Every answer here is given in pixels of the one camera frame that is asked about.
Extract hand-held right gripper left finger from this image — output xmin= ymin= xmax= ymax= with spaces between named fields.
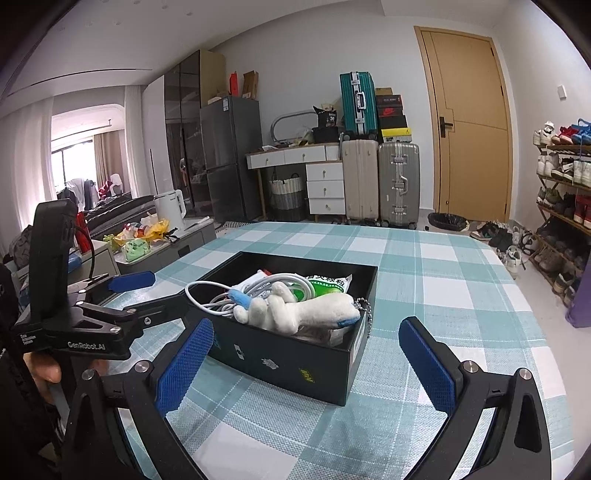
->
xmin=62 ymin=318 xmax=215 ymax=480

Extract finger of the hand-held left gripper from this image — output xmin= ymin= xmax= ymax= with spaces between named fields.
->
xmin=69 ymin=270 xmax=157 ymax=299
xmin=111 ymin=292 xmax=191 ymax=326

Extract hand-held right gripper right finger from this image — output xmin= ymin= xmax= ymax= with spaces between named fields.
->
xmin=398 ymin=316 xmax=552 ymax=480

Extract white cable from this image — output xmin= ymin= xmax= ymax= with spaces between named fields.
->
xmin=185 ymin=272 xmax=315 ymax=320

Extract black cardboard box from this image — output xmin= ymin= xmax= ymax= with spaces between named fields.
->
xmin=185 ymin=250 xmax=379 ymax=407

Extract white plush toy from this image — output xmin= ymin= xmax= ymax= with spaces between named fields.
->
xmin=232 ymin=281 xmax=376 ymax=343

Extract green snack packet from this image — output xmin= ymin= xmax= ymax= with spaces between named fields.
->
xmin=307 ymin=273 xmax=354 ymax=301

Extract person's left forearm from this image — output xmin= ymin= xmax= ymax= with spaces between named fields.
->
xmin=0 ymin=263 xmax=63 ymax=480

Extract person's left hand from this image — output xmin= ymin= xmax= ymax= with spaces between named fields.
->
xmin=23 ymin=353 xmax=110 ymax=404

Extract green toy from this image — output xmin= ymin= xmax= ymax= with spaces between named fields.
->
xmin=121 ymin=239 xmax=151 ymax=262

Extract yellow plastic bag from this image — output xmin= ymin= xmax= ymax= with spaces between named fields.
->
xmin=122 ymin=219 xmax=171 ymax=243

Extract grey low cabinet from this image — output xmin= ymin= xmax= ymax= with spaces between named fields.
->
xmin=90 ymin=217 xmax=218 ymax=278

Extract dark sofa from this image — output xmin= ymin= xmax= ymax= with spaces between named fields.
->
xmin=85 ymin=194 xmax=156 ymax=237

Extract white electric kettle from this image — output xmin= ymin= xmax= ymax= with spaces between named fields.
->
xmin=153 ymin=189 xmax=187 ymax=232

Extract teal checked tablecloth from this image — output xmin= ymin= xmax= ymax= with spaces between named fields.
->
xmin=95 ymin=222 xmax=571 ymax=480

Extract hanging clothes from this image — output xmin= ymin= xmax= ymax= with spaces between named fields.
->
xmin=55 ymin=174 xmax=125 ymax=209

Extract beige curtain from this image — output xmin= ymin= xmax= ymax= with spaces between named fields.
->
xmin=93 ymin=133 xmax=112 ymax=195

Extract white curtain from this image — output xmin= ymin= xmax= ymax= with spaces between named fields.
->
xmin=122 ymin=85 xmax=147 ymax=200

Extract group of loose shoes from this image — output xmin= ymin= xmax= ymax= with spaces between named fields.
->
xmin=471 ymin=220 xmax=533 ymax=280

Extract black trash bag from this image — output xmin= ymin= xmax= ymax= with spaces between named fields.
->
xmin=427 ymin=212 xmax=470 ymax=233

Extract dark glass wardrobe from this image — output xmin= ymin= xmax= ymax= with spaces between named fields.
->
xmin=164 ymin=50 xmax=227 ymax=219

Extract grey refrigerator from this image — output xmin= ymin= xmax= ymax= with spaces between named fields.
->
xmin=199 ymin=96 xmax=264 ymax=225

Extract purple fabric bag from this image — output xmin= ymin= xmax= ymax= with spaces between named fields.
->
xmin=567 ymin=263 xmax=591 ymax=329

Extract striped laundry basket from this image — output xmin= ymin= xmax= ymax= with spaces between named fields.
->
xmin=269 ymin=173 xmax=306 ymax=223

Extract silver suitcase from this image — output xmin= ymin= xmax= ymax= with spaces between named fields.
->
xmin=378 ymin=142 xmax=421 ymax=229

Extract beige suitcase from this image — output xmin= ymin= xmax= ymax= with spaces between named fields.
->
xmin=342 ymin=138 xmax=380 ymax=224

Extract white desk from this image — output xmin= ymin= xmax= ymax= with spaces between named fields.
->
xmin=246 ymin=142 xmax=345 ymax=220

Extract white drawer cabinet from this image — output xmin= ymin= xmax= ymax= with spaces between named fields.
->
xmin=305 ymin=161 xmax=347 ymax=216

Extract wooden shoe rack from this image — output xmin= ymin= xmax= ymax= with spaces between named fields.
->
xmin=533 ymin=119 xmax=591 ymax=308

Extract wooden door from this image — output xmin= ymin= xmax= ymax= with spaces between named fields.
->
xmin=414 ymin=25 xmax=515 ymax=226

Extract black printed bag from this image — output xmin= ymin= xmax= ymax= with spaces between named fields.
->
xmin=313 ymin=105 xmax=345 ymax=144

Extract teal suitcase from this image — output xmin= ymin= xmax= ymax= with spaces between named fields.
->
xmin=340 ymin=71 xmax=378 ymax=140

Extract silver metal tube frame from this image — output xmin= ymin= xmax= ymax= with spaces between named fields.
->
xmin=270 ymin=111 xmax=315 ymax=147

